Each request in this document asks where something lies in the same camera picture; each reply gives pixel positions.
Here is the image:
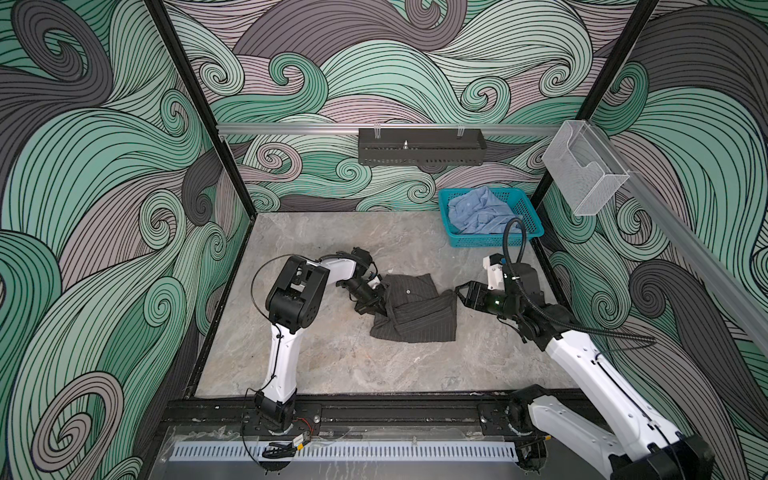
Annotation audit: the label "aluminium side wall rail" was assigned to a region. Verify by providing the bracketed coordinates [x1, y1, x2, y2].
[594, 127, 767, 353]

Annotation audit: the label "dark grey pinstripe shirt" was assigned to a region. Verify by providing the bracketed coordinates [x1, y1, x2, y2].
[370, 274, 457, 343]

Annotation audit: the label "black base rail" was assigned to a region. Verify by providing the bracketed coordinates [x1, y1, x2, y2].
[161, 392, 601, 445]

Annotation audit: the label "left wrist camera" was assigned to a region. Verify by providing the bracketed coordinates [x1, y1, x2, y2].
[351, 247, 381, 286]

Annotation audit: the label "white slotted cable duct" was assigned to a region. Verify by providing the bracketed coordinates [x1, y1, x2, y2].
[168, 440, 518, 463]

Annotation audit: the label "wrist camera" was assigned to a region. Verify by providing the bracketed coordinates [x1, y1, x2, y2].
[482, 253, 541, 294]
[351, 247, 381, 286]

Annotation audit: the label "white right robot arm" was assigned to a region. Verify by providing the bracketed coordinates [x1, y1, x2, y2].
[455, 281, 715, 479]

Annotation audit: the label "black vertical frame post left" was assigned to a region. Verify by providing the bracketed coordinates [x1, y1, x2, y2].
[144, 0, 257, 223]

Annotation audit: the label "light blue shirt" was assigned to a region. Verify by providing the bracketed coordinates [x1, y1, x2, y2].
[447, 187, 521, 235]

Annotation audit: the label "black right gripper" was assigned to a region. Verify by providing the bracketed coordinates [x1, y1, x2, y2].
[455, 279, 526, 324]

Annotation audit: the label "teal plastic basket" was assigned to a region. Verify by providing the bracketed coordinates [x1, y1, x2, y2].
[438, 187, 544, 248]

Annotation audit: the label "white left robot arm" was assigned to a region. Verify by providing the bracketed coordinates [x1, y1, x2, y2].
[254, 247, 386, 430]

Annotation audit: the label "black vertical frame post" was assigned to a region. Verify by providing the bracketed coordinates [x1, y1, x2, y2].
[144, 0, 257, 223]
[531, 1, 658, 217]

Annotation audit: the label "black vertical frame post right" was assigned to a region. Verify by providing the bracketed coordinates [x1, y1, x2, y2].
[531, 1, 658, 217]

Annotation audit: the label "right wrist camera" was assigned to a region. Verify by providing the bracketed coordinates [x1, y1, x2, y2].
[482, 253, 541, 294]

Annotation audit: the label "clear plastic wall bin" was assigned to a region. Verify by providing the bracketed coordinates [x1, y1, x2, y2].
[542, 120, 629, 217]

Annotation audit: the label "black perforated wall tray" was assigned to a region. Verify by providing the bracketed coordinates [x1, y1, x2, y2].
[357, 129, 488, 168]

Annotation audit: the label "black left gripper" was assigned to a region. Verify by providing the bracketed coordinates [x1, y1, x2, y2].
[339, 280, 388, 318]

